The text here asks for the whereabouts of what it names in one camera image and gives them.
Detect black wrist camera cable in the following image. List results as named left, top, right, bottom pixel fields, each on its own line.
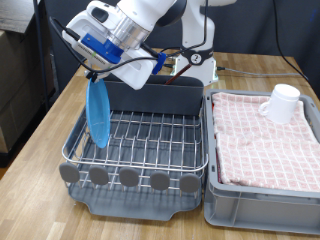
left=49, top=0, right=210, bottom=75

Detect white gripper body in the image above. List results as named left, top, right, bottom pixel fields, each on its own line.
left=62, top=15, right=156, bottom=91

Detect cardboard box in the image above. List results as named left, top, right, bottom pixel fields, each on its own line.
left=0, top=96, right=48, bottom=155
left=0, top=29, right=56, bottom=113

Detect grey plastic crate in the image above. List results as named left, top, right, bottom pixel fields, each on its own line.
left=203, top=88, right=320, bottom=236

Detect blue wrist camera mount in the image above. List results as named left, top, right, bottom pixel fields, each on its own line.
left=73, top=32, right=125, bottom=65

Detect pink checked towel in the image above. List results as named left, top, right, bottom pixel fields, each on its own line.
left=211, top=91, right=320, bottom=194

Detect white mug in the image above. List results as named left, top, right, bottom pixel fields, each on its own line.
left=258, top=83, right=301, bottom=125

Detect wooden shelf board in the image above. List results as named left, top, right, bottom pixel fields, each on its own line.
left=0, top=0, right=37, bottom=35

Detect brown wooden spoon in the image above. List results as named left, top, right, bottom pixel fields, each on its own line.
left=164, top=63, right=194, bottom=86

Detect metal wire dish rack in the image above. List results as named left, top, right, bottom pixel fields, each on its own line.
left=58, top=88, right=210, bottom=201

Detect dark grey cutlery holder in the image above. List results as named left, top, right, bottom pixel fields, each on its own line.
left=99, top=73, right=205, bottom=117

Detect grey cable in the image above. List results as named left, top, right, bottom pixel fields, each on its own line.
left=216, top=66, right=306, bottom=79

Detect grey drain tray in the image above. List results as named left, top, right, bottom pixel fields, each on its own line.
left=67, top=99, right=205, bottom=222

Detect black metal shelf post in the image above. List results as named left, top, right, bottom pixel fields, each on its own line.
left=32, top=0, right=52, bottom=113

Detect thin black hanging cable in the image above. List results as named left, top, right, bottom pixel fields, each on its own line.
left=272, top=0, right=310, bottom=82

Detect blue plastic plate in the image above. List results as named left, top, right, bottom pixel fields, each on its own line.
left=85, top=78, right=112, bottom=150

